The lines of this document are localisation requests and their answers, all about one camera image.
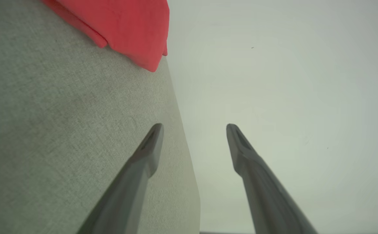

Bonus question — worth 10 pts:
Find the grey fabric mat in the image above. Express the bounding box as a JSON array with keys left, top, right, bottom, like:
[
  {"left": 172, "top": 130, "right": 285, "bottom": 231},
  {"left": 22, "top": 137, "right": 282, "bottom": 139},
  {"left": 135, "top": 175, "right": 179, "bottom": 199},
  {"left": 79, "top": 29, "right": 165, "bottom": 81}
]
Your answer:
[{"left": 0, "top": 0, "right": 201, "bottom": 234}]

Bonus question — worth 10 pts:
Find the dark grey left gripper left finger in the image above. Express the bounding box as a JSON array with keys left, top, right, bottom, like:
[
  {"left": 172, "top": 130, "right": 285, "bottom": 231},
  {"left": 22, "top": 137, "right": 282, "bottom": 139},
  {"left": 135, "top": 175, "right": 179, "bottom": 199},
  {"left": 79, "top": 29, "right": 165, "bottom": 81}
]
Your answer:
[{"left": 77, "top": 123, "right": 164, "bottom": 234}]

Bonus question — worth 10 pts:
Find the red and white jersey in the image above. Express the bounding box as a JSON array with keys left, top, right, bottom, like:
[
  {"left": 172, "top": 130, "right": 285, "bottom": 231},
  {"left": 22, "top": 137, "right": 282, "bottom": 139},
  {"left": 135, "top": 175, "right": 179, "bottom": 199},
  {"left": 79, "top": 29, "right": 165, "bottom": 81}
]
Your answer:
[{"left": 41, "top": 0, "right": 170, "bottom": 72}]

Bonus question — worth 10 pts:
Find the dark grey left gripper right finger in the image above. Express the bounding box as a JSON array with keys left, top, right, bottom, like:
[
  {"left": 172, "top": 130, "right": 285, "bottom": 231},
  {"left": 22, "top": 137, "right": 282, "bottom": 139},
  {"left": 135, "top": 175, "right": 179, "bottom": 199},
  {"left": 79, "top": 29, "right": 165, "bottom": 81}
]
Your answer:
[{"left": 226, "top": 123, "right": 318, "bottom": 234}]

